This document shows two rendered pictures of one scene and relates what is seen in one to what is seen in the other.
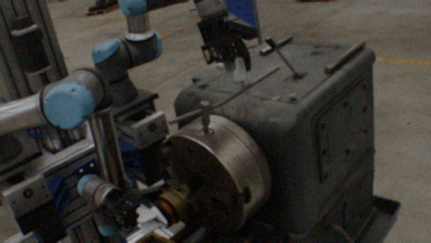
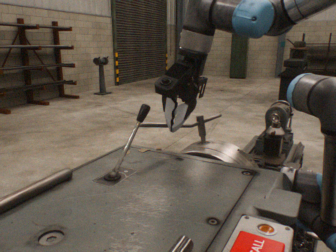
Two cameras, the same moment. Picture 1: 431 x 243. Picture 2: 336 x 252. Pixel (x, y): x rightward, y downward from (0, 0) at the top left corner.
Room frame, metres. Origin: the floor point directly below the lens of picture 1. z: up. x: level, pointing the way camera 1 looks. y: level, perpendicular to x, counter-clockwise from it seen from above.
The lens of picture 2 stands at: (1.75, -0.34, 1.52)
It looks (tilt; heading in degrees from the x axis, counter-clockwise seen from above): 16 degrees down; 163
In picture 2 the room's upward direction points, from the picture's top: straight up
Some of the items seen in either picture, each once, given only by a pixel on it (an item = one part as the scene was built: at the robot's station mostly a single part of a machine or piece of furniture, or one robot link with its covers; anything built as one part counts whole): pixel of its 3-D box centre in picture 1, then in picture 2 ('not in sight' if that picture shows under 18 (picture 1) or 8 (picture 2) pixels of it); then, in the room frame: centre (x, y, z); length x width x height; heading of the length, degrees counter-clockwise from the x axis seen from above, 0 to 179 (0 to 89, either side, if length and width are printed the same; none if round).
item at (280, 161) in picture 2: not in sight; (271, 160); (0.64, 0.53, 0.99); 0.20 x 0.10 x 0.05; 134
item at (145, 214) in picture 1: (148, 217); not in sight; (0.84, 0.21, 1.10); 0.09 x 0.06 x 0.03; 42
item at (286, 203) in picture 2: (208, 78); (274, 206); (1.35, -0.01, 1.24); 0.09 x 0.08 x 0.03; 134
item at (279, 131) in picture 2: not in sight; (275, 130); (0.62, 0.55, 1.13); 0.08 x 0.08 x 0.03
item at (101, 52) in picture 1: (110, 58); not in sight; (1.54, 0.34, 1.33); 0.13 x 0.12 x 0.14; 117
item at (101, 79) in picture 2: not in sight; (101, 75); (-7.83, 0.59, 0.57); 0.47 x 0.37 x 1.14; 136
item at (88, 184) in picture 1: (96, 191); (312, 185); (1.04, 0.38, 1.08); 0.11 x 0.08 x 0.09; 42
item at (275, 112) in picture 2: not in sight; (276, 125); (0.16, 0.91, 1.01); 0.30 x 0.20 x 0.29; 134
